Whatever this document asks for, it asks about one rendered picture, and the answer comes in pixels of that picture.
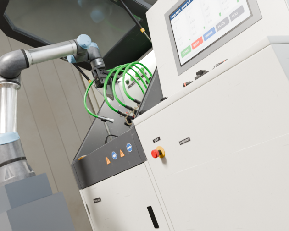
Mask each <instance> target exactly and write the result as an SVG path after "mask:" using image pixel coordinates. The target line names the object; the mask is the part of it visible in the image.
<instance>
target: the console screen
mask: <svg viewBox="0 0 289 231"><path fill-rule="evenodd" d="M164 17H165V21H166V25H167V30H168V34H169V38H170V43H171V47H172V52H173V56H174V60H175V64H176V69H177V72H178V76H180V75H181V74H182V73H184V72H185V71H187V70H188V69H190V68H191V67H193V66H194V65H195V64H197V63H198V62H200V61H201V60H203V59H204V58H206V57H207V56H208V55H210V54H211V53H213V52H214V51H216V50H217V49H219V48H220V47H222V46H223V45H225V44H226V43H227V42H229V41H230V40H232V39H233V38H235V37H236V36H238V35H239V34H241V33H242V32H243V31H245V30H246V29H248V28H249V27H251V26H252V25H254V24H255V23H256V22H258V21H259V20H261V19H262V15H261V11H260V8H259V6H258V3H257V0H179V1H178V2H177V3H176V4H174V5H173V6H172V7H171V8H170V9H169V10H168V11H167V12H166V13H165V14H164Z"/></svg>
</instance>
